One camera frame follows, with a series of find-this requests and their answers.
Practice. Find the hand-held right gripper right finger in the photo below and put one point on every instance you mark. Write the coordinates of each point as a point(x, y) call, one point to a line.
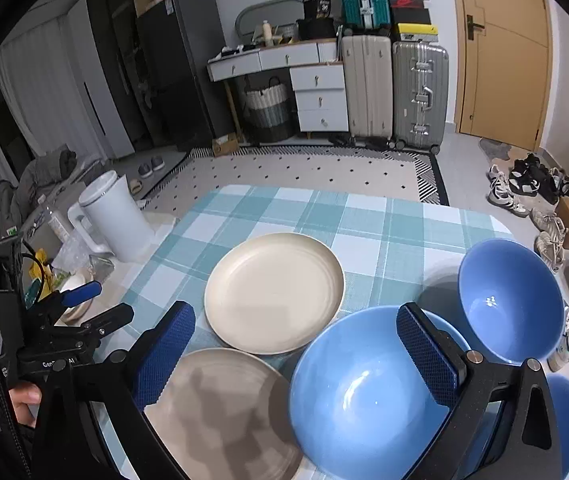
point(427, 355)

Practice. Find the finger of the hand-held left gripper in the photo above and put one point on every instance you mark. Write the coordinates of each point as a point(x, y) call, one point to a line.
point(82, 292)
point(109, 321)

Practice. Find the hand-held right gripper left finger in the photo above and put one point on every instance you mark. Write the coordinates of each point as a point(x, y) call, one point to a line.
point(164, 355)

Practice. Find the grey plate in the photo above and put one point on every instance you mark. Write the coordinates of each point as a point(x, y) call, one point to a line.
point(244, 410)

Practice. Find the wide blue ceramic bowl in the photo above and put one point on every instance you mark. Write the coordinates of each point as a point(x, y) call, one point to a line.
point(509, 300)

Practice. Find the cream plate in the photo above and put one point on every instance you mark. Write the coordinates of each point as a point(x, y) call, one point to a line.
point(274, 292)

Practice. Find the person's left hand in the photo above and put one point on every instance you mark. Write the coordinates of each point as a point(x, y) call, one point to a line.
point(23, 399)

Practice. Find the white electric kettle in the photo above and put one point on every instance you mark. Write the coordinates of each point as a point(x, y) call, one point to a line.
point(114, 220)

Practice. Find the pile of dark clothes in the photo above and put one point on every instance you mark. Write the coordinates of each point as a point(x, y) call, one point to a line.
point(19, 195)

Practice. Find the grey slippers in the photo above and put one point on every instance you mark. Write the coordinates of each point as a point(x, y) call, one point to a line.
point(150, 166)

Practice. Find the teal plaid tablecloth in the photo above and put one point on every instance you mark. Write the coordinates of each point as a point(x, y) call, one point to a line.
point(364, 220)

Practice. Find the pile of shoes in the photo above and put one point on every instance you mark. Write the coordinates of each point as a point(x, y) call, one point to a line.
point(524, 185)

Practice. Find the white curtain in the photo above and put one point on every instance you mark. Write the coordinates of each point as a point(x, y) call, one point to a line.
point(49, 85)

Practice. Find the small open cardboard box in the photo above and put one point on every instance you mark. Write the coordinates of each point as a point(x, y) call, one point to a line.
point(225, 146)

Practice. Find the patterned floor rug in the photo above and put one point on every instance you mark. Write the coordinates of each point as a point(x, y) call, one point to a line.
point(314, 175)

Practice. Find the grey door mat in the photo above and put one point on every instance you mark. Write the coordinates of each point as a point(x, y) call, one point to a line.
point(494, 147)

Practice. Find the dark wardrobe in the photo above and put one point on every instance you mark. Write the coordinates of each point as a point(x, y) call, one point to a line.
point(114, 60)

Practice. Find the dark grey refrigerator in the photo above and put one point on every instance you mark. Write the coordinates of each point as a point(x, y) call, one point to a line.
point(179, 75)

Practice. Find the woven laundry basket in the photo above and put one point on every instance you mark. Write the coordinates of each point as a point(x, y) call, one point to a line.
point(267, 110)

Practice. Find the silver suitcase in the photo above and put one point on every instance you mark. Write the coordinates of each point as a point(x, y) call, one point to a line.
point(419, 95)

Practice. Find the beige suitcase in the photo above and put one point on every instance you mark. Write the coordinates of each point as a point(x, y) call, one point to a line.
point(367, 90)

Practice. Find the white dresser desk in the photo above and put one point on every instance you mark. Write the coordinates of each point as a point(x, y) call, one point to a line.
point(314, 85)

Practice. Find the wooden door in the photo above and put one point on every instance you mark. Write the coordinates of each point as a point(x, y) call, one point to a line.
point(504, 60)

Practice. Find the cream bottle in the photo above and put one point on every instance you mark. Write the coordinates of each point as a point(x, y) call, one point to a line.
point(266, 31)

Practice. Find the yellow black shoe box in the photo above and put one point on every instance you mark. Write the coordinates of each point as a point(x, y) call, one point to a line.
point(417, 33)

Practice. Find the oval grey mirror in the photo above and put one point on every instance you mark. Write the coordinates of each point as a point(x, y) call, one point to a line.
point(249, 15)

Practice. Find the red black shoe box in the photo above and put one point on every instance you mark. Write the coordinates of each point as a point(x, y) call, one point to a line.
point(407, 1)

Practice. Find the black paper bag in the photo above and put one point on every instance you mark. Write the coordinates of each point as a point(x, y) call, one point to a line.
point(317, 10)

